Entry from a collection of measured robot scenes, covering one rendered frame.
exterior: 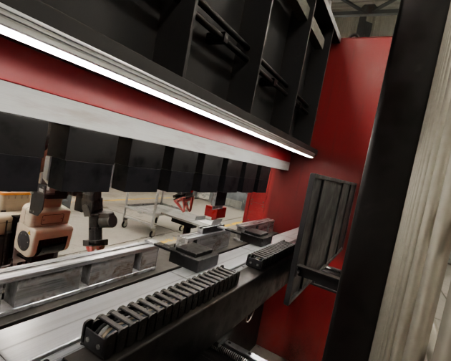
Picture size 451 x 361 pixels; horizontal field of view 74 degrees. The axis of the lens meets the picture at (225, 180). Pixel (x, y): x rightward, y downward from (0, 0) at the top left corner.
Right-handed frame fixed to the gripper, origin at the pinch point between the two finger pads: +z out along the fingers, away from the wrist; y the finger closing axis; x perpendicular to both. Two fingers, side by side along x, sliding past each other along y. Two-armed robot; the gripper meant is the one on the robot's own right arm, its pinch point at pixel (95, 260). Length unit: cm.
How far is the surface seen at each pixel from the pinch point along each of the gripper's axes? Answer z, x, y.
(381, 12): -413, 592, 74
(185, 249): -8, -9, 62
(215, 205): -22, 40, 39
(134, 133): -44, -21, 53
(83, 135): -40, -38, 54
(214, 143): -49, 23, 51
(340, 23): -486, 700, -27
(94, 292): 2.5, -26.8, 41.6
